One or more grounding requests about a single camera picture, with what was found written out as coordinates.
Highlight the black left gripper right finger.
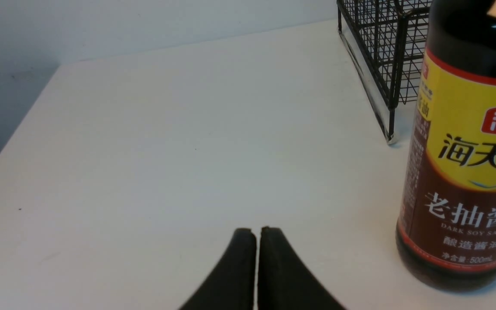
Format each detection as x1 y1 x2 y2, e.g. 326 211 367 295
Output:
257 227 344 310

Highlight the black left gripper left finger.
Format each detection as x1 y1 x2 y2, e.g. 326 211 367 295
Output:
181 228 257 310

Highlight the dark soy sauce bottle brown label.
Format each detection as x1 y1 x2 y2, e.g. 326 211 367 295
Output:
396 0 496 292

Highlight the black wire mesh shelf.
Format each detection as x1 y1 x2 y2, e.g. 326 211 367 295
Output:
337 0 431 145

